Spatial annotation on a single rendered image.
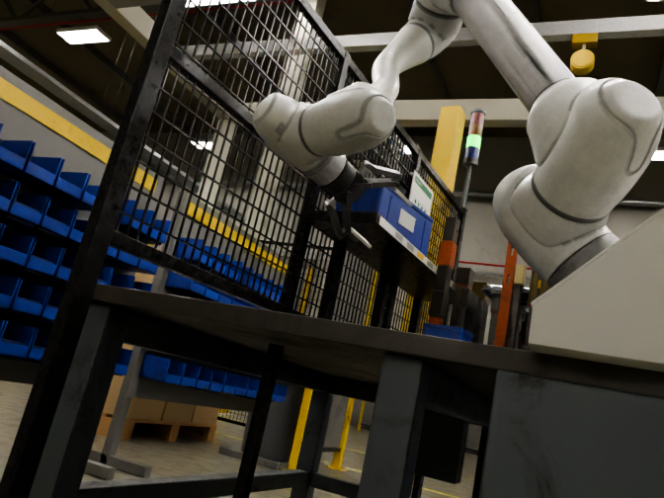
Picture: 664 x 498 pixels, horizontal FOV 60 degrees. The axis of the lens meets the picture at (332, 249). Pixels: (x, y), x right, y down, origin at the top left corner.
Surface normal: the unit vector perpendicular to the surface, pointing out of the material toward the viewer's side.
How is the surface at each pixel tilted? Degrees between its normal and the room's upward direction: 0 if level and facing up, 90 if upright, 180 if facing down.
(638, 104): 72
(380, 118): 99
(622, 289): 90
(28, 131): 90
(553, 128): 108
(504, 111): 90
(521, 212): 120
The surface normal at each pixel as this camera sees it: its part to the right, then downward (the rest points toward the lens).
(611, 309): -0.36, -0.31
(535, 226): -0.80, 0.33
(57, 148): 0.91, 0.09
